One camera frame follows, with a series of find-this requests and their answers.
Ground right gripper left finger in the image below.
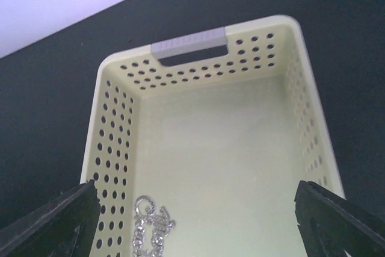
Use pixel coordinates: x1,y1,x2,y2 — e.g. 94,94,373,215
1,180,100,256

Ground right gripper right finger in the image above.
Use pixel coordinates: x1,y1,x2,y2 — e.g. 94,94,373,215
295,181,384,256

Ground yellow-green plastic basket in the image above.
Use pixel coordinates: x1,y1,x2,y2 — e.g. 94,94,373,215
81,15,343,256

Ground silver glitter word ornament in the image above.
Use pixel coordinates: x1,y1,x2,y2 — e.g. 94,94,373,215
131,195,176,256

